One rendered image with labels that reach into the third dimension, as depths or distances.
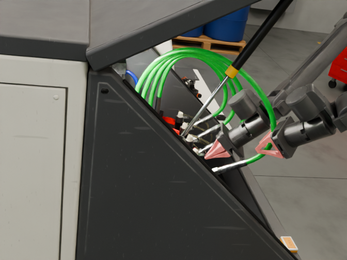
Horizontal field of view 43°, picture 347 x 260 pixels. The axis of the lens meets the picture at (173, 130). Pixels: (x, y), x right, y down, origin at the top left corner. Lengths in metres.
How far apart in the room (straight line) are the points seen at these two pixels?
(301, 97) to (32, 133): 0.56
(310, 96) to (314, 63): 0.31
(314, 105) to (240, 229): 0.31
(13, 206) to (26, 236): 0.08
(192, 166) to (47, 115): 0.29
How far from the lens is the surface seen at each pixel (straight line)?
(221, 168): 1.17
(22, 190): 0.86
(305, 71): 1.28
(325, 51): 1.32
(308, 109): 1.00
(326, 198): 3.40
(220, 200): 0.91
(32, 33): 0.74
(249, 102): 1.18
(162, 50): 1.48
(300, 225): 3.03
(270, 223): 1.31
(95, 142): 0.80
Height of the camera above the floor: 1.71
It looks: 27 degrees down
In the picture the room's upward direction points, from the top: 10 degrees clockwise
